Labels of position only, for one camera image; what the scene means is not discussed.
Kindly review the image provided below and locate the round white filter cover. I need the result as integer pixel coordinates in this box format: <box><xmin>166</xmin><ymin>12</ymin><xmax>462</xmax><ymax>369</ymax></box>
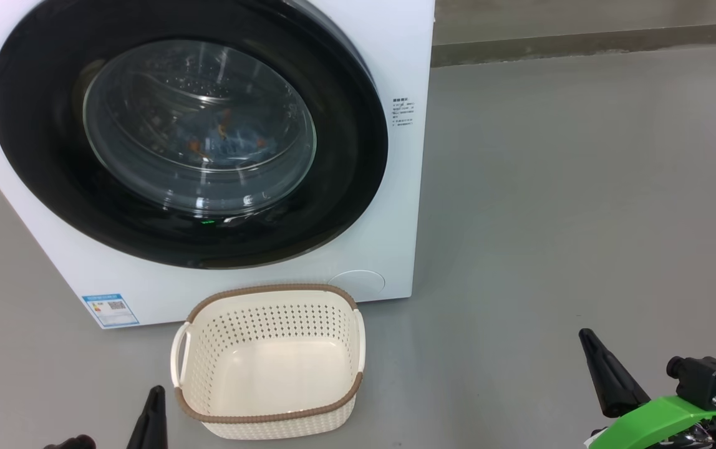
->
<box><xmin>327</xmin><ymin>269</ymin><xmax>387</xmax><ymax>301</ymax></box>

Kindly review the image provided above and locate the white front-load washing machine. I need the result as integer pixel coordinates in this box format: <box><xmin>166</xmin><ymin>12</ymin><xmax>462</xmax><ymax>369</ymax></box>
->
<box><xmin>0</xmin><ymin>0</ymin><xmax>437</xmax><ymax>329</ymax></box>

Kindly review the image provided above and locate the blue cartoon print garment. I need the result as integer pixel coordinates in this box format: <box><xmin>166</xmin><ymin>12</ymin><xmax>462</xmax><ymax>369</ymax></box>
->
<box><xmin>221</xmin><ymin>122</ymin><xmax>271</xmax><ymax>163</ymax></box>
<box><xmin>183</xmin><ymin>112</ymin><xmax>240</xmax><ymax>166</ymax></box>

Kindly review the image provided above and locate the printed text label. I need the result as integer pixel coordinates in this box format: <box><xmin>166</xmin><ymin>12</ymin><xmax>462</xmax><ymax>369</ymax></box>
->
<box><xmin>392</xmin><ymin>97</ymin><xmax>415</xmax><ymax>128</ymax></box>

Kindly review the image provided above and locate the blue energy label sticker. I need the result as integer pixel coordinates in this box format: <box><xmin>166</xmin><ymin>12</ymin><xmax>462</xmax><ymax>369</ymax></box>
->
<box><xmin>82</xmin><ymin>293</ymin><xmax>140</xmax><ymax>328</ymax></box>

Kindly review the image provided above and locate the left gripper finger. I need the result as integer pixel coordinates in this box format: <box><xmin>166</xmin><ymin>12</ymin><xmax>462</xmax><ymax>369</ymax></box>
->
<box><xmin>125</xmin><ymin>385</ymin><xmax>168</xmax><ymax>449</ymax></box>

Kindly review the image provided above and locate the cream perforated laundry basket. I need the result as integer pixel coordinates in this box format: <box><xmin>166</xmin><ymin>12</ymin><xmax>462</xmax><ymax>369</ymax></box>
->
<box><xmin>170</xmin><ymin>284</ymin><xmax>367</xmax><ymax>440</ymax></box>

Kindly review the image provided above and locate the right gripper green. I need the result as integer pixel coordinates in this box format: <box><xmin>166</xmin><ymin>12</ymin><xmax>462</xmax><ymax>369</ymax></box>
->
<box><xmin>578</xmin><ymin>329</ymin><xmax>716</xmax><ymax>449</ymax></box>

